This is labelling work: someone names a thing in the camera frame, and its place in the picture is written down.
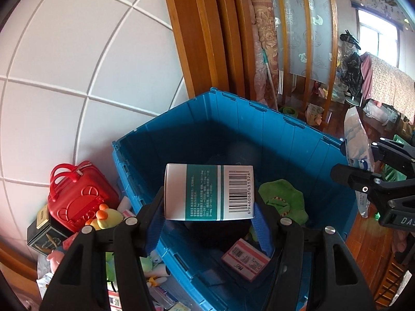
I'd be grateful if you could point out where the pink pig plush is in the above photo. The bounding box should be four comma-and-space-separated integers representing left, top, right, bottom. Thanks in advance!
47, 249, 65, 271

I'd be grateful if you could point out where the black gold box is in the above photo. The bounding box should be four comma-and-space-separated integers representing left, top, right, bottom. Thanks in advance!
26, 209, 70, 256

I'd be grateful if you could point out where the white green plush toy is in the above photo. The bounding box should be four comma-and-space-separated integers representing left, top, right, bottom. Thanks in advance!
139, 254, 171, 287

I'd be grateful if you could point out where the green white medicine box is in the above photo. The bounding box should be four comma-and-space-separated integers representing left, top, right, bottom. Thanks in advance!
163, 164, 256, 222

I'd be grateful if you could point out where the blue plastic crate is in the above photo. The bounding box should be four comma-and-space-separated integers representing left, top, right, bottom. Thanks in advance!
112, 87, 360, 311

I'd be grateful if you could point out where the white blue plastic packet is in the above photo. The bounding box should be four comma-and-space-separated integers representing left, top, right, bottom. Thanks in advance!
344, 106, 375, 218

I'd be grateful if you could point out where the pink barcode box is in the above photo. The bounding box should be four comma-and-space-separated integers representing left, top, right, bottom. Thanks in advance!
221, 238, 271, 281

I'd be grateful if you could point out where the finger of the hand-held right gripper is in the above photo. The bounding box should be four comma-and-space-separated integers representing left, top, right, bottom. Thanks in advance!
370, 139, 415, 169
331, 164, 394, 214

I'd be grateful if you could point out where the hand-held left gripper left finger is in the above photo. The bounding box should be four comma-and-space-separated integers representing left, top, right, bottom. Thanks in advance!
39, 186, 166, 311

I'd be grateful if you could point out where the window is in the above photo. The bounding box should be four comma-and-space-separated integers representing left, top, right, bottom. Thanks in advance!
357, 8, 401, 68

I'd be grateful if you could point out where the rolled patterned carpet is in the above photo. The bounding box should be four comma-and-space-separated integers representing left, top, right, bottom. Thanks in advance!
246, 0, 280, 104

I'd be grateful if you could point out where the green plush cloth striped trim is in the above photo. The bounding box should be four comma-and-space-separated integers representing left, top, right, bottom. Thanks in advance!
258, 179, 309, 225

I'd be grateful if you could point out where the black hanging garment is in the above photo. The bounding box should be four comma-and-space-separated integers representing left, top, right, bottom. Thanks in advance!
339, 31, 364, 98

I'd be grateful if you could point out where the wooden door frame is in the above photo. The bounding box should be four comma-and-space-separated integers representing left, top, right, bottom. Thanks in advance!
160, 0, 257, 101

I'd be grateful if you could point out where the mop handle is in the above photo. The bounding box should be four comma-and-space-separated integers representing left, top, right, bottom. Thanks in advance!
261, 50, 280, 111

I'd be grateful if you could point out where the frosted glass sliding door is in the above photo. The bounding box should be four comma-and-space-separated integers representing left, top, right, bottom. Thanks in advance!
253, 0, 339, 130

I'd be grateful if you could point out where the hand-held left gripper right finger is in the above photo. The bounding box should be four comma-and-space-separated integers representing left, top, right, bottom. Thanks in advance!
250, 197, 377, 311

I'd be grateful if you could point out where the yellow duck plush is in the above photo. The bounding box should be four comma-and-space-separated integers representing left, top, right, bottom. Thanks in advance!
85, 205, 124, 231

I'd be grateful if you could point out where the pink floral cloth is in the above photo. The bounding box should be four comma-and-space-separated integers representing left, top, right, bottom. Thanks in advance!
360, 53, 415, 120

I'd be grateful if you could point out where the white plastic bag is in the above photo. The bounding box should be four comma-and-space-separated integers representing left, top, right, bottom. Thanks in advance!
363, 99, 401, 125

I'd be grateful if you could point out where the green basin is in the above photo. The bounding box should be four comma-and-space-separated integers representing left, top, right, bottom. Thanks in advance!
279, 105, 299, 119

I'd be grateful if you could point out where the red toy suitcase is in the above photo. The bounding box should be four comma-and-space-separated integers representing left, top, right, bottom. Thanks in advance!
47, 160, 120, 234

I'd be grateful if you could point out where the green frog plush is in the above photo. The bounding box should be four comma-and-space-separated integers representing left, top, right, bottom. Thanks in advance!
104, 251, 117, 282

